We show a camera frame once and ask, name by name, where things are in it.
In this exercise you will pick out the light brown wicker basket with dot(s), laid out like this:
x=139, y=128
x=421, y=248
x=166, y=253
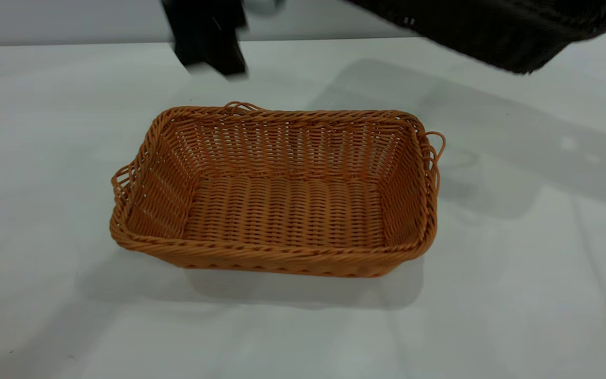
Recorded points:
x=287, y=210

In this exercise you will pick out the dark brown wicker basket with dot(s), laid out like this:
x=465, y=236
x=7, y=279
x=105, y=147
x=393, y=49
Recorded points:
x=503, y=31

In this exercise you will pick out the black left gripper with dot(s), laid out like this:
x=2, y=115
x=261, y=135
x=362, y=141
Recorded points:
x=203, y=18

